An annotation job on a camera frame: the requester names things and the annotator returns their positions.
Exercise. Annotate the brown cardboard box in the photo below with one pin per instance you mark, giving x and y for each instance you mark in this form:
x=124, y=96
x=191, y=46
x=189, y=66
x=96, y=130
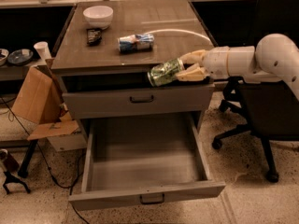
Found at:
x=40, y=101

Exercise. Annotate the small black tripod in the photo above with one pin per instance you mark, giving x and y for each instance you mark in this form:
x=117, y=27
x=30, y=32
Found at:
x=9, y=165

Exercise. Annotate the blue white can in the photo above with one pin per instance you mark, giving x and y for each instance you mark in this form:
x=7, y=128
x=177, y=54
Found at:
x=133, y=43

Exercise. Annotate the small black chip bag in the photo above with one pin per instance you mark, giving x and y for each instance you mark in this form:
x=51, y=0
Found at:
x=94, y=36

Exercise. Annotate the black office chair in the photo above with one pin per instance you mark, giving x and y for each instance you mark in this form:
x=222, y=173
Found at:
x=270, y=108

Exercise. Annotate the grey drawer cabinet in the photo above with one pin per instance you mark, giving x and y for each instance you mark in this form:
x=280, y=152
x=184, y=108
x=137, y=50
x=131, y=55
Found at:
x=176, y=28

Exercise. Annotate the white bowl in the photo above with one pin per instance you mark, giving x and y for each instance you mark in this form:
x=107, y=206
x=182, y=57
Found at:
x=98, y=16

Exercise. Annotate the grey bowl at edge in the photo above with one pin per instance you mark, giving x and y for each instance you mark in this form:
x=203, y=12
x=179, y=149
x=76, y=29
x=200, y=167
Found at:
x=3, y=56

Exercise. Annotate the crushed green can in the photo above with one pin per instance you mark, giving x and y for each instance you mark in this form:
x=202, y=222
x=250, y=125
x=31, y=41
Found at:
x=165, y=73

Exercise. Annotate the black table leg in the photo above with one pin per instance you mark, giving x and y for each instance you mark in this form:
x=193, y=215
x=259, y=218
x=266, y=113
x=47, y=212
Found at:
x=23, y=171

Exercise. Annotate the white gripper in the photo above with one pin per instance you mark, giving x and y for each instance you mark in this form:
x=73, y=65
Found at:
x=215, y=62

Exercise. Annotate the grey top drawer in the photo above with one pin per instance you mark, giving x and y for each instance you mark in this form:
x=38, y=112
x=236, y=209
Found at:
x=133, y=102

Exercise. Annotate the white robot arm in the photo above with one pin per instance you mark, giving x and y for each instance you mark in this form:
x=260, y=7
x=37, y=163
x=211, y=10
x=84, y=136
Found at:
x=275, y=58

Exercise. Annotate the dark blue plate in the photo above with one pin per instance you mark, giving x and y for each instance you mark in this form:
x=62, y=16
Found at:
x=20, y=57

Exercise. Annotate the open grey middle drawer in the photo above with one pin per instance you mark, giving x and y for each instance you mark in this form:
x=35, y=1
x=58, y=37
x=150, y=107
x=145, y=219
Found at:
x=144, y=160

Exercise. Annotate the white paper cup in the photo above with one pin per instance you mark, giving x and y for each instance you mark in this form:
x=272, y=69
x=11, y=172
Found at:
x=42, y=49

